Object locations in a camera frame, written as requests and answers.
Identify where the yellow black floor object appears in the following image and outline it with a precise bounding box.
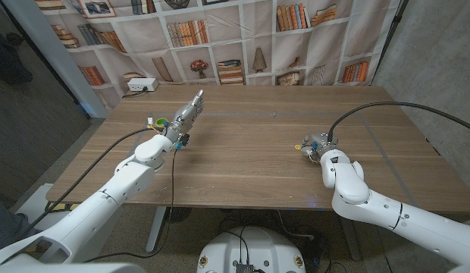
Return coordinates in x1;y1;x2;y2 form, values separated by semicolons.
45;202;89;215

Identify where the white table leg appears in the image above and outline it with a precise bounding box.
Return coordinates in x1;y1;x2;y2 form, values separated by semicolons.
146;206;168;254

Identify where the thin black hanging cable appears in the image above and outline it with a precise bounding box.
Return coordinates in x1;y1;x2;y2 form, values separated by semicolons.
83;147;177;263

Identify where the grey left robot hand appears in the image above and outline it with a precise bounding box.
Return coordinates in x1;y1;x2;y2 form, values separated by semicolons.
165;89;205;145

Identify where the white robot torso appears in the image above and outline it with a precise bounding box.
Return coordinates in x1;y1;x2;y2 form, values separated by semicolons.
196;226;307;273

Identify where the white power strip box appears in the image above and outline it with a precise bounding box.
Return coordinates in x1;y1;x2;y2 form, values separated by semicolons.
127;77;159;93

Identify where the black bag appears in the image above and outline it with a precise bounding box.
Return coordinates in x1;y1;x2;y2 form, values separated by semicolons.
0;22;35;85

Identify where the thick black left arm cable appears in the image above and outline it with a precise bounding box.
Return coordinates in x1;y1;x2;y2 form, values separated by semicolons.
14;127;162;243

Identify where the white pillar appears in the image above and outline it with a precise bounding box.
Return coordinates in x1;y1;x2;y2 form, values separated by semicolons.
2;0;110;119

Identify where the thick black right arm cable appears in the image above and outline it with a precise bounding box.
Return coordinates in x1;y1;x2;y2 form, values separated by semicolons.
327;100;470;143

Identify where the black backdrop stand pole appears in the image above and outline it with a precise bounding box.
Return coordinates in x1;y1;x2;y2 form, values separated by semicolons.
370;0;409;87

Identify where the grey floor cable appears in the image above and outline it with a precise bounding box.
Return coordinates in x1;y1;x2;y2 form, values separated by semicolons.
276;210;315;240

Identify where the white floor board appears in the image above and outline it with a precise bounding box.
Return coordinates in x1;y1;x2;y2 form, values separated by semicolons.
14;183;69;231

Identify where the person in blue jeans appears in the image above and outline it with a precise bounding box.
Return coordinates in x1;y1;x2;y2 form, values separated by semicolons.
0;191;42;251

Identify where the printed bookshelf backdrop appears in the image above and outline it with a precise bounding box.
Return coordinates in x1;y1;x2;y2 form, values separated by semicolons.
33;0;405;111

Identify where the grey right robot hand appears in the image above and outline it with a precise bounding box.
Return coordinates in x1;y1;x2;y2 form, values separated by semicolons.
299;131;339;163

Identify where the grey table leg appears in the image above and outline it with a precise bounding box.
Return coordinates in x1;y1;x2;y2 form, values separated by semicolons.
339;218;363;262

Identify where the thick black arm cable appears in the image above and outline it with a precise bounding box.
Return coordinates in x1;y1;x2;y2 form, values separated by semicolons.
327;100;470;143
14;127;162;243

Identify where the black round base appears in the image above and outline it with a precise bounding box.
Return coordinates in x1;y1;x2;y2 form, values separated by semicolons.
164;206;193;224

